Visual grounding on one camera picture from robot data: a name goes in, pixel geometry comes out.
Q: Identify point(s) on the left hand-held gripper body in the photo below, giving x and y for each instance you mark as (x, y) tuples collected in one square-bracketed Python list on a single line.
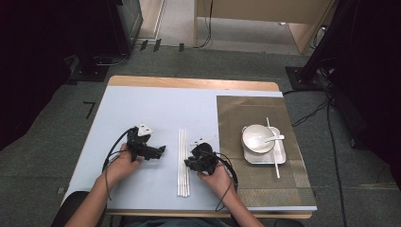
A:
[(137, 142)]

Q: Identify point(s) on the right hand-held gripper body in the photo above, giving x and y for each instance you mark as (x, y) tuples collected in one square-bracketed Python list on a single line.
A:
[(206, 157)]

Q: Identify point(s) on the row of white chopsticks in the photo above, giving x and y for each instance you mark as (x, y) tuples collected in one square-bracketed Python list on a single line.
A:
[(182, 179)]

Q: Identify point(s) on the single white chopstick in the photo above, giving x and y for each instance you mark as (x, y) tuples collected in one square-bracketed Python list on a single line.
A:
[(276, 164)]

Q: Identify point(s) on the metal tray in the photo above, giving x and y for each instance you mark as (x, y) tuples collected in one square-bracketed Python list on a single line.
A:
[(281, 156)]

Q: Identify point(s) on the person's right hand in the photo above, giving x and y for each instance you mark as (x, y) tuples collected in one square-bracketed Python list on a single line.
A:
[(219, 183)]

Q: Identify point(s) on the person's left hand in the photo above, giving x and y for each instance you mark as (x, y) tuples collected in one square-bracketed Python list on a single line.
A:
[(121, 165)]

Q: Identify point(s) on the light blue table mat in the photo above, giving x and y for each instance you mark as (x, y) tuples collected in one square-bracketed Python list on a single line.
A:
[(157, 107)]

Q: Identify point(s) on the white bowl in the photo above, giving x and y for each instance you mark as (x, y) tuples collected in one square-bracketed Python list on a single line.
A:
[(255, 138)]

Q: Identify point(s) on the black corner tape mark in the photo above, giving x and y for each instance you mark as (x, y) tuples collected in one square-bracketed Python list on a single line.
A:
[(91, 107)]

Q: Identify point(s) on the person's grey clothing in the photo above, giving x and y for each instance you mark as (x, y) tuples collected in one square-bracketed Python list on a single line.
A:
[(176, 223)]

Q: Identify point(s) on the brown woven placemat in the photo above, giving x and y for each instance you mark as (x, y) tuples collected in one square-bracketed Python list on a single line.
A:
[(252, 110)]

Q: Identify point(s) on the white spoon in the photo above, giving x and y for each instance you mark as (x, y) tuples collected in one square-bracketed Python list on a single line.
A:
[(277, 137)]

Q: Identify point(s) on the black stand base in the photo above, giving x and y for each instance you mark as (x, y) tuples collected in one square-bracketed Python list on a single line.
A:
[(90, 72)]

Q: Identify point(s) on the black floor tape strip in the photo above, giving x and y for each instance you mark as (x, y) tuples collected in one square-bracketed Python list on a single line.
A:
[(143, 45), (157, 45)]

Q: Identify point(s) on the black cabinet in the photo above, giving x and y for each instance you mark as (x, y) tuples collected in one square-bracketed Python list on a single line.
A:
[(126, 22)]

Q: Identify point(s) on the dark curtain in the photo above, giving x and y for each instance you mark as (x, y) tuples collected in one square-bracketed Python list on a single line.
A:
[(375, 78), (28, 72)]

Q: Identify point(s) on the black metal stand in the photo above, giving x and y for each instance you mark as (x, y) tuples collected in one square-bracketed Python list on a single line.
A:
[(318, 53)]

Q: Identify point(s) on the beige wooden desk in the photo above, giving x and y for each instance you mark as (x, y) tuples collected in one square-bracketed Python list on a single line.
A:
[(265, 9)]

